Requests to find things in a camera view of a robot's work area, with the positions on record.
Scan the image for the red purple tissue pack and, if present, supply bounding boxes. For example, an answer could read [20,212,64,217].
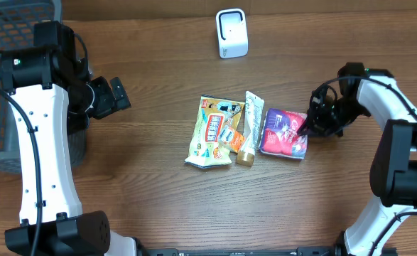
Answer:
[259,108,308,160]

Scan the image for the white tube gold cap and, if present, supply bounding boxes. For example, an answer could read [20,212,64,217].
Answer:
[236,91,264,166]

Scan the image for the small orange tissue pack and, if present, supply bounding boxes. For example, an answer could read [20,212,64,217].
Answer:
[218,125,245,153]

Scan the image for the yellow wet wipes packet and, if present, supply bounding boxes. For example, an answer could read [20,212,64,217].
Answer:
[185,95,245,169]

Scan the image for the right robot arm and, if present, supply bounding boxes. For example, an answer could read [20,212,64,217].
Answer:
[298,63,417,256]

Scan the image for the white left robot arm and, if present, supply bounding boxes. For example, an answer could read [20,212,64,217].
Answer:
[0,21,138,255]

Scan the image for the white barcode scanner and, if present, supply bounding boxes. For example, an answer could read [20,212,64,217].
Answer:
[215,8,249,59]

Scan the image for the dark grey plastic basket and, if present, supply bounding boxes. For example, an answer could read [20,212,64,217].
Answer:
[0,0,63,174]

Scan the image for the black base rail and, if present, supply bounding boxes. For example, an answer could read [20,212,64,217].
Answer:
[136,247,399,256]

